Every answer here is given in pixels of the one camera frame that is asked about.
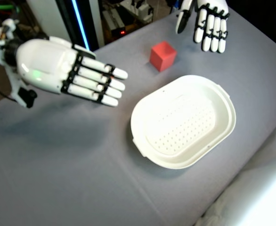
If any red cube block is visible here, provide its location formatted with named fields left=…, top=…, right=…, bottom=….
left=149, top=40, right=178, bottom=73

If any grey table cloth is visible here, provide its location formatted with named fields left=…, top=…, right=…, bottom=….
left=0, top=4, right=276, bottom=226

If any grey ribbed device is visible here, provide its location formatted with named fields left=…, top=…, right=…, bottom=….
left=102, top=8, right=125, bottom=31

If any white perforated oval basket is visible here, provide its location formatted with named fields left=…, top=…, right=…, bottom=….
left=130, top=74, right=237, bottom=170

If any white box on shelf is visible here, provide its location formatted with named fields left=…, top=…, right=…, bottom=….
left=138, top=1, right=154, bottom=22

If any black device with red light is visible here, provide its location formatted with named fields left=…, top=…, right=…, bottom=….
left=110, top=27, right=130, bottom=39

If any white fabric cover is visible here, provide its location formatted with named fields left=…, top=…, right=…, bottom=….
left=194, top=117, right=276, bottom=226

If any black post with blue light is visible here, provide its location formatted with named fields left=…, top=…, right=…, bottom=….
left=55, top=0, right=99, bottom=52

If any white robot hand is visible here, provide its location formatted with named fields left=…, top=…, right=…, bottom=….
left=175, top=0, right=231, bottom=54
left=16, top=36, right=129, bottom=108

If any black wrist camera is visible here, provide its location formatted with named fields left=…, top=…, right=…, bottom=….
left=17, top=87, right=38, bottom=109

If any green cable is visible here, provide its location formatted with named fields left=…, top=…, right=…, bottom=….
left=0, top=2, right=20, bottom=10

